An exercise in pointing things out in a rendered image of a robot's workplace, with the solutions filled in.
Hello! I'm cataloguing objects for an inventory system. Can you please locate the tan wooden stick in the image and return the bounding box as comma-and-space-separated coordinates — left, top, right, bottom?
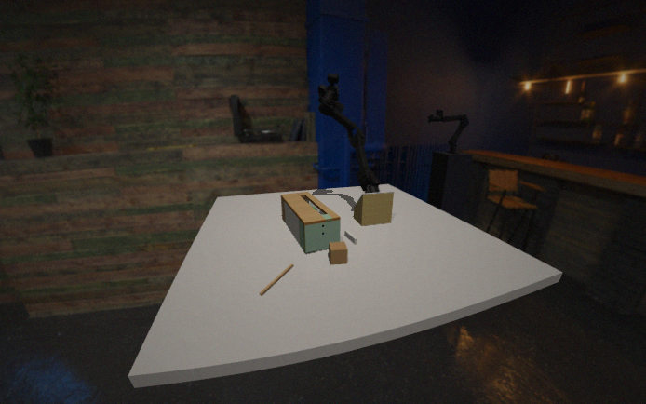
260, 264, 293, 295

